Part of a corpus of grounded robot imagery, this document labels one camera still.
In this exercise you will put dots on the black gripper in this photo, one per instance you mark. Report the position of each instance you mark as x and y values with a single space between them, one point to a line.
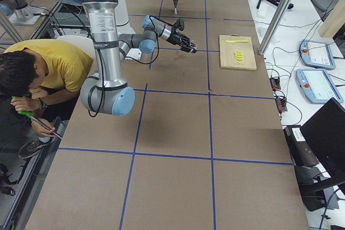
176 37

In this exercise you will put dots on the small glass beaker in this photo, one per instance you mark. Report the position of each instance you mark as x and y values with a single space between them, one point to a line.
193 46

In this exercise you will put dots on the steel double jigger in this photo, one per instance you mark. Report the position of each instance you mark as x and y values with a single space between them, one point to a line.
175 11

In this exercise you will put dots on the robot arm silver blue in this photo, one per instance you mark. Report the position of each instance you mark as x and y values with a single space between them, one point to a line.
106 90

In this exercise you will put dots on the bamboo cutting board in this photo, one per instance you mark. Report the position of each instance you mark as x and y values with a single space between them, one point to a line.
227 59

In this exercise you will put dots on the yellow plastic knife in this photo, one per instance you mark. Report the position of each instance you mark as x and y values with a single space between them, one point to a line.
237 41

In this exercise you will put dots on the orange circuit board far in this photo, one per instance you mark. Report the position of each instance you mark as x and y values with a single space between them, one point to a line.
275 83

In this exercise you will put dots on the orange circuit board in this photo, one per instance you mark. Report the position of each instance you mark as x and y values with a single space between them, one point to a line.
281 104
275 83

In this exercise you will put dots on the white chair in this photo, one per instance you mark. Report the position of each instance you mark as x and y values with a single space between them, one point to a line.
83 43

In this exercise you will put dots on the orange circuit board near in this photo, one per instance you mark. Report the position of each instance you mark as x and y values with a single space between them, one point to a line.
281 104

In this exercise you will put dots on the far blue teach pendant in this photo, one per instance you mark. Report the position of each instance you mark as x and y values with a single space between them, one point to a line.
317 54

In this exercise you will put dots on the blue teach pendant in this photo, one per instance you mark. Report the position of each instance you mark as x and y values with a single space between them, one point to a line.
317 54
317 85

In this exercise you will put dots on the near blue teach pendant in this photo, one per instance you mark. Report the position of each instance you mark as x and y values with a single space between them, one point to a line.
317 85

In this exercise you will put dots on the person in yellow shirt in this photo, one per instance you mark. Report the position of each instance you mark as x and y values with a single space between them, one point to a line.
41 80

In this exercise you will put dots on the upright wooden plank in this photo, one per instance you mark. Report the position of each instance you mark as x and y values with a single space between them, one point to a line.
333 22

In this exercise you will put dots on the black box device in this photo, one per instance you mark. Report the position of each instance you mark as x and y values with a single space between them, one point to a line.
299 149

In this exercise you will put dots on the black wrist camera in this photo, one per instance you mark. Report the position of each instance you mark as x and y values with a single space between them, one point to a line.
179 24

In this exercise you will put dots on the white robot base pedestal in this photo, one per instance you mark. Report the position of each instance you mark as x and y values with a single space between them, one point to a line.
123 26

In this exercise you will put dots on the aluminium frame post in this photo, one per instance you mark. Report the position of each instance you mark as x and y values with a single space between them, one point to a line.
275 22

